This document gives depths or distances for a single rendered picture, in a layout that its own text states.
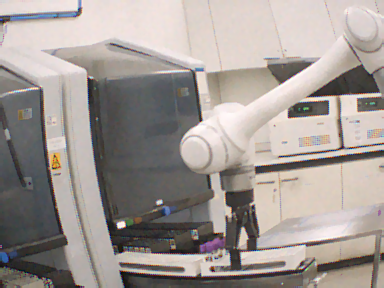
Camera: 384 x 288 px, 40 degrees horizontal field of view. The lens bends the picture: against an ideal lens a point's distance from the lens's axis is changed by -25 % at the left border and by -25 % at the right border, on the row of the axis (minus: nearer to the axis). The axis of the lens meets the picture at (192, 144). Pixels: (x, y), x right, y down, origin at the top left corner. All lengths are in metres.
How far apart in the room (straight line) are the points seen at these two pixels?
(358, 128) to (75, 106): 2.48
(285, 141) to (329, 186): 0.47
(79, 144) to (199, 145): 0.43
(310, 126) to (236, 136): 2.55
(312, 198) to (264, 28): 1.26
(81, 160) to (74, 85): 0.21
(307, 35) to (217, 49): 0.77
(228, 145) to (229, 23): 3.10
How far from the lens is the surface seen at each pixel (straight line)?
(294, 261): 1.60
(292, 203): 4.11
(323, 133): 3.96
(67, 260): 1.65
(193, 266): 1.73
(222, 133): 1.46
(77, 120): 1.74
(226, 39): 4.52
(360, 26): 1.29
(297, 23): 4.30
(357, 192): 3.94
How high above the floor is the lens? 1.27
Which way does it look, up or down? 3 degrees down
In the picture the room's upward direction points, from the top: 8 degrees counter-clockwise
